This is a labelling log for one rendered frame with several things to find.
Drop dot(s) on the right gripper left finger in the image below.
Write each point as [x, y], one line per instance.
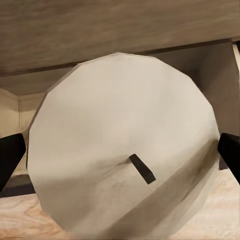
[12, 150]

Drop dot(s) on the cabinet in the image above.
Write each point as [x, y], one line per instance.
[42, 40]

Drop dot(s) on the pillar candle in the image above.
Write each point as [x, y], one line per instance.
[123, 147]

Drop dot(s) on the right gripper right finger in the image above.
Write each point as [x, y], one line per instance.
[229, 149]

